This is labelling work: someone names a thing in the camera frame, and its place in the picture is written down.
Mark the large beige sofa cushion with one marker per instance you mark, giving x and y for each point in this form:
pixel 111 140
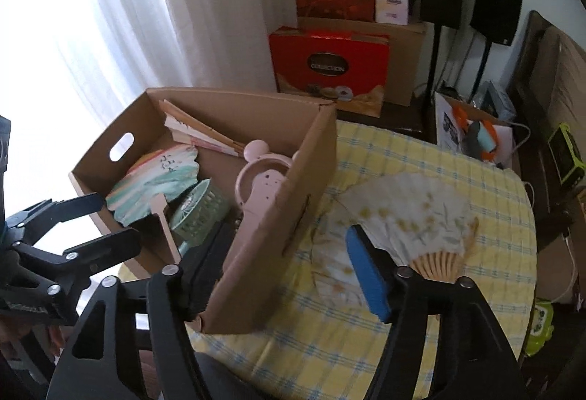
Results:
pixel 570 84

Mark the large brown cardboard box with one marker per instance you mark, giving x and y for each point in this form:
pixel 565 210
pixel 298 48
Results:
pixel 407 61

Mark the orange and teal tool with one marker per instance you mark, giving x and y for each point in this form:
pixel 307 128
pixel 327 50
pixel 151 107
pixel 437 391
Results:
pixel 478 134

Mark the green and black portable device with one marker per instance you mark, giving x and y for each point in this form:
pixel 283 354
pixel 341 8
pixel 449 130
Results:
pixel 567 157

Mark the painted round hand fan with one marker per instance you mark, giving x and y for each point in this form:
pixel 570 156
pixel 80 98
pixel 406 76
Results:
pixel 151 180

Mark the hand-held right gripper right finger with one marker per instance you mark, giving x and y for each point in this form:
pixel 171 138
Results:
pixel 366 272

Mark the red gift box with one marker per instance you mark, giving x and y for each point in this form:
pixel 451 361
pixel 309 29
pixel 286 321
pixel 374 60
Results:
pixel 329 61

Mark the white floral hand fan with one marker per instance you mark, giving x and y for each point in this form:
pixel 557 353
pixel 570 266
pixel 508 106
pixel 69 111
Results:
pixel 412 208

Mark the brown sofa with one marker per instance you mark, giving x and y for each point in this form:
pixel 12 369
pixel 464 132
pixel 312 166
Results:
pixel 549 262

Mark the white curtain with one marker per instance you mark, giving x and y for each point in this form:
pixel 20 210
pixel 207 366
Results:
pixel 114 15

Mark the green cartoon lunch box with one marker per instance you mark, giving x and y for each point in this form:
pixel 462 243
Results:
pixel 540 327

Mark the black speaker stand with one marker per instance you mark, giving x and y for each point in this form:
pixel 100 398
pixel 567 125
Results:
pixel 483 66
pixel 435 75

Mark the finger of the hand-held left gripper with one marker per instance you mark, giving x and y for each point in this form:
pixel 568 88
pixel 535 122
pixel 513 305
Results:
pixel 105 244
pixel 78 204

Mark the grey electronic device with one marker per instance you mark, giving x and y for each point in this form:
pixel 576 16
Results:
pixel 501 100

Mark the wooden folding paper fan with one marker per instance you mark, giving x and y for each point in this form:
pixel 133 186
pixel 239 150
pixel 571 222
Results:
pixel 192 130

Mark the mint handheld electric fan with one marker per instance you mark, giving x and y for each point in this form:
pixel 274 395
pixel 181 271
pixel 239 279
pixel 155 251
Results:
pixel 201 212

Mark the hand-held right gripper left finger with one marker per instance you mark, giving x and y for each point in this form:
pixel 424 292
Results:
pixel 206 272

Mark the pink handheld electric fan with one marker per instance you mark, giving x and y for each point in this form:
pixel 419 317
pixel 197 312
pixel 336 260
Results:
pixel 263 189

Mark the yellow checked tablecloth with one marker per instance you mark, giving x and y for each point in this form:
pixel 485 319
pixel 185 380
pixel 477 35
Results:
pixel 320 336

